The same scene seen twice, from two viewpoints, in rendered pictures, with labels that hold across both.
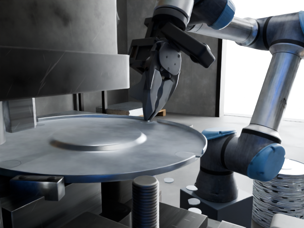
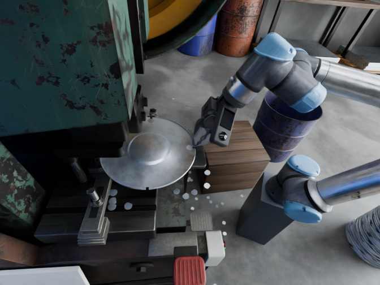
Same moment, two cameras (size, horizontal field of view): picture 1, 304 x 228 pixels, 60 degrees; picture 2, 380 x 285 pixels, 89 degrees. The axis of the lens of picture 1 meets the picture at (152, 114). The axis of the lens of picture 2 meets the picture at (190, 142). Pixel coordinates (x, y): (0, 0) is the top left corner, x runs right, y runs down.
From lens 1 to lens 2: 0.51 m
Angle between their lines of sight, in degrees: 55
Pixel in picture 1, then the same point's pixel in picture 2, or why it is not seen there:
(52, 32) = (90, 137)
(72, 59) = (88, 151)
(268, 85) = (358, 171)
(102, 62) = (102, 151)
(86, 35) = (106, 137)
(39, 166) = not seen: hidden behind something
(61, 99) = (313, 25)
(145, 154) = (138, 172)
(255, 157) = (289, 202)
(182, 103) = not seen: outside the picture
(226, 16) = (299, 107)
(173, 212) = (151, 193)
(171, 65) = not seen: hidden behind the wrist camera
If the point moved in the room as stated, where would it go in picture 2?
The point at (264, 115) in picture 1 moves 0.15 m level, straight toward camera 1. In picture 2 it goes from (327, 187) to (286, 194)
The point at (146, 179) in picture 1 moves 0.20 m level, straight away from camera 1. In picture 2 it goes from (91, 190) to (163, 155)
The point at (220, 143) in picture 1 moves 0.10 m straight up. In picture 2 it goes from (290, 173) to (303, 157)
